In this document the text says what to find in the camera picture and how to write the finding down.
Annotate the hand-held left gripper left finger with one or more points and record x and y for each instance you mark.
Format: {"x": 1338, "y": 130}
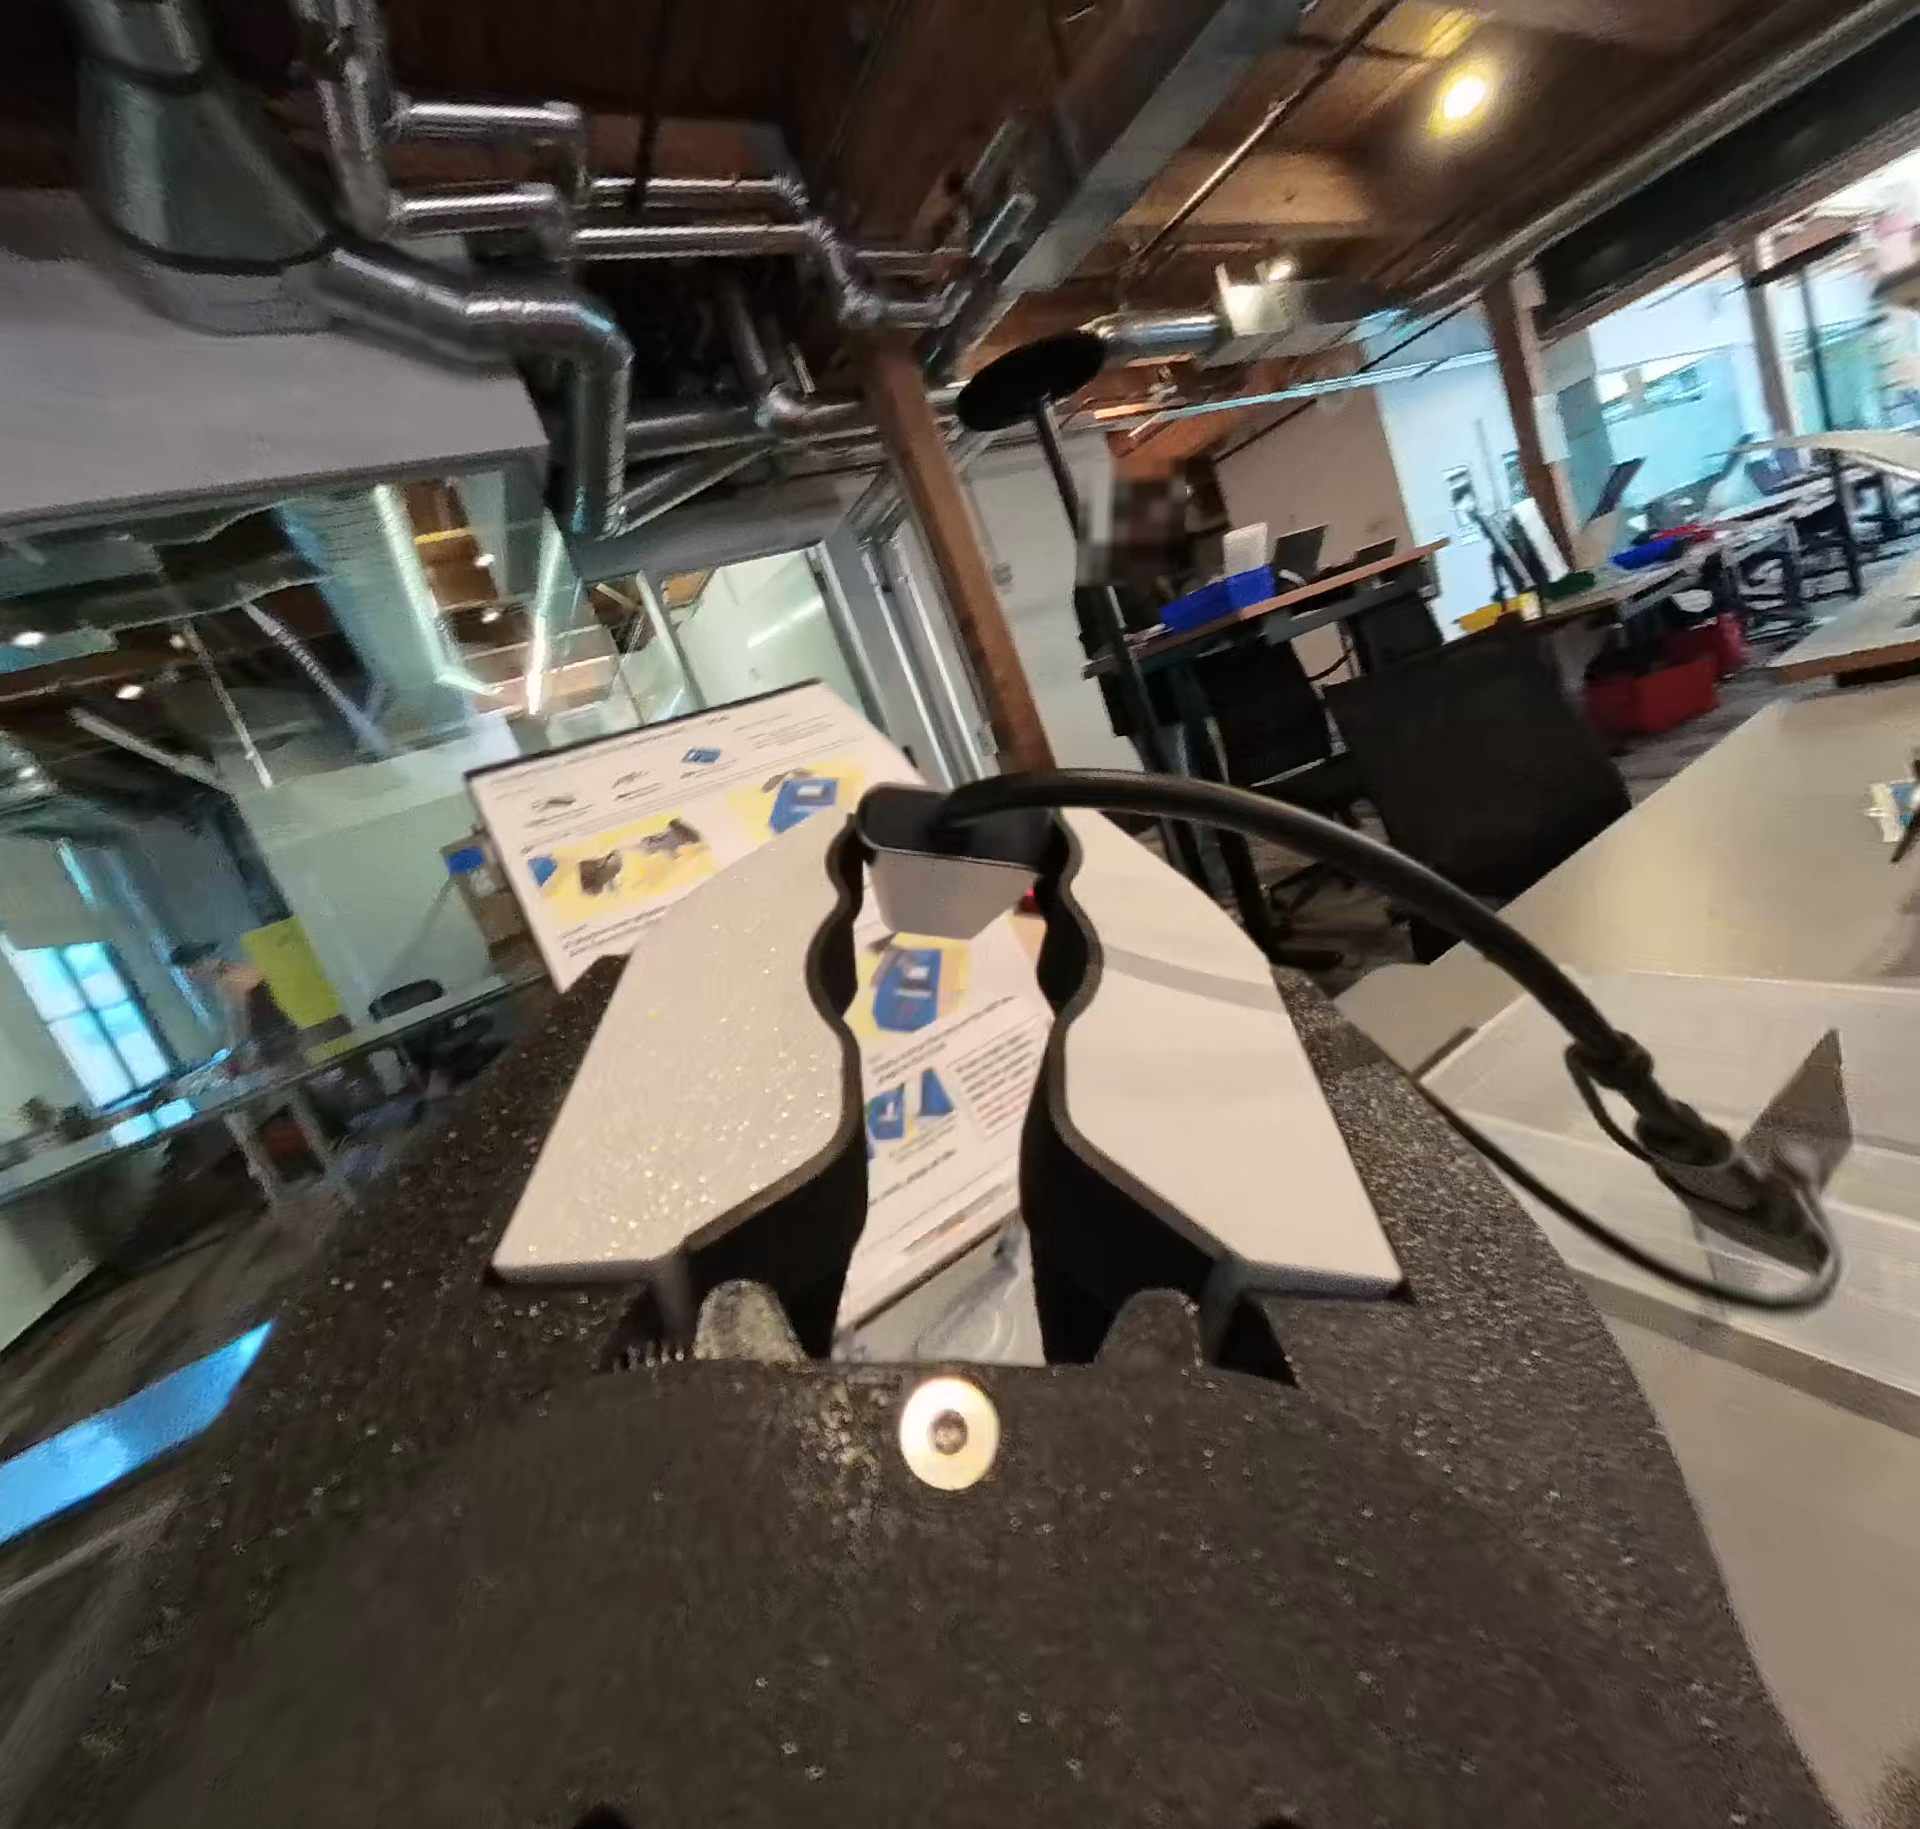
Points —
{"x": 690, "y": 1078}

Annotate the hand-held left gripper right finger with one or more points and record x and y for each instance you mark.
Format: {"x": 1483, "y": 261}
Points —
{"x": 1200, "y": 1078}

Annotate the clear plastic storage bin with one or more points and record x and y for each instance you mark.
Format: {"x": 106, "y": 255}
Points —
{"x": 1651, "y": 1018}

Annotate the printed instruction sheet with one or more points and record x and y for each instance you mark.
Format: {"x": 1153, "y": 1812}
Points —
{"x": 631, "y": 809}

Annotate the yellow paper sign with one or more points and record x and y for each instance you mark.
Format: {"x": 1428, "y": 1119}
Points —
{"x": 292, "y": 966}

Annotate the black office chair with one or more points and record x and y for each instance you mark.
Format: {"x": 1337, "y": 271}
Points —
{"x": 1471, "y": 764}

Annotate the blue storage bin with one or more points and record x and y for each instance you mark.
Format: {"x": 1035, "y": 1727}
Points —
{"x": 1215, "y": 603}

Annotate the wooden desk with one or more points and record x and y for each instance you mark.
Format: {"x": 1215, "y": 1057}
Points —
{"x": 1320, "y": 591}

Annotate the red storage bin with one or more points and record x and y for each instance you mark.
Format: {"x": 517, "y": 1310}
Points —
{"x": 1651, "y": 689}

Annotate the window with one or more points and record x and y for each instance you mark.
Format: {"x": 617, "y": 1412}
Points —
{"x": 91, "y": 1004}

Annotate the black floor lamp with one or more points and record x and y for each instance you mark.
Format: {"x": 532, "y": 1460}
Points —
{"x": 1029, "y": 367}

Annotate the metal conduit pipes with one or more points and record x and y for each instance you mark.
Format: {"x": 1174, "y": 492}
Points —
{"x": 480, "y": 216}

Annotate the round ceiling light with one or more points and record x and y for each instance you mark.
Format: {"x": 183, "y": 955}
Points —
{"x": 1462, "y": 93}

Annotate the wooden support post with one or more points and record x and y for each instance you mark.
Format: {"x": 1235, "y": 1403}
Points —
{"x": 944, "y": 538}

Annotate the silver ventilation duct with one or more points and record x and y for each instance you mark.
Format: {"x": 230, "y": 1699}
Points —
{"x": 585, "y": 405}

